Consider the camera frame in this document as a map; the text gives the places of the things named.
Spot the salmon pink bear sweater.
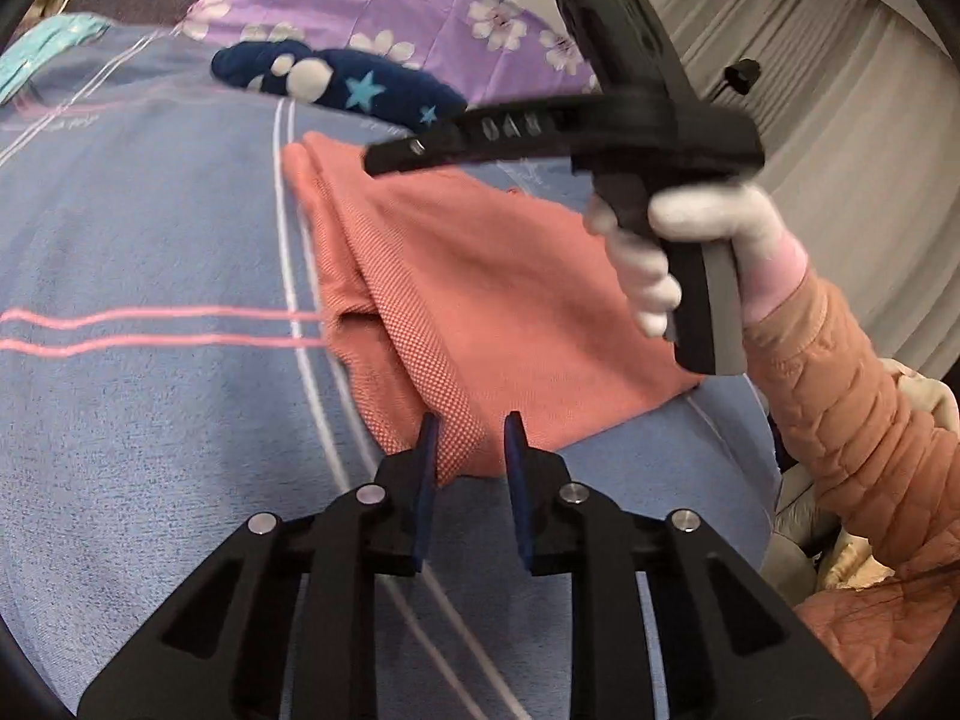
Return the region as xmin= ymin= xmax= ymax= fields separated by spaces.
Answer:
xmin=281 ymin=132 xmax=697 ymax=484

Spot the peach quilted jacket forearm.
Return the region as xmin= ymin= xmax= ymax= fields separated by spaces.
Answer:
xmin=742 ymin=265 xmax=960 ymax=714

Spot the white gloved right hand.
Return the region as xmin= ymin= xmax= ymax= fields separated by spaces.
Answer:
xmin=582 ymin=182 xmax=811 ymax=340

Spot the black floor lamp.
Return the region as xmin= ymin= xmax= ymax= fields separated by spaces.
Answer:
xmin=708 ymin=57 xmax=761 ymax=103

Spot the purple floral pillow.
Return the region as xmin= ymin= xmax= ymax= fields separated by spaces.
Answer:
xmin=181 ymin=0 xmax=597 ymax=104

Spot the white pleated curtain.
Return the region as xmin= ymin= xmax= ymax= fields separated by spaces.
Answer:
xmin=662 ymin=0 xmax=960 ymax=377

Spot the navy star fleece blanket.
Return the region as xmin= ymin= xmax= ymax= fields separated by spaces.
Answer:
xmin=212 ymin=39 xmax=469 ymax=132

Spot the blue plaid bed cover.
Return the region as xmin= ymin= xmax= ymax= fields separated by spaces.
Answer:
xmin=2 ymin=26 xmax=779 ymax=718

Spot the turquoise star cloth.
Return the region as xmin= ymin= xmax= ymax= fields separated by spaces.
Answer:
xmin=0 ymin=13 xmax=112 ymax=104

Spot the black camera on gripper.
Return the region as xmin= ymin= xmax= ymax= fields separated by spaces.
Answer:
xmin=555 ymin=0 xmax=698 ymax=103

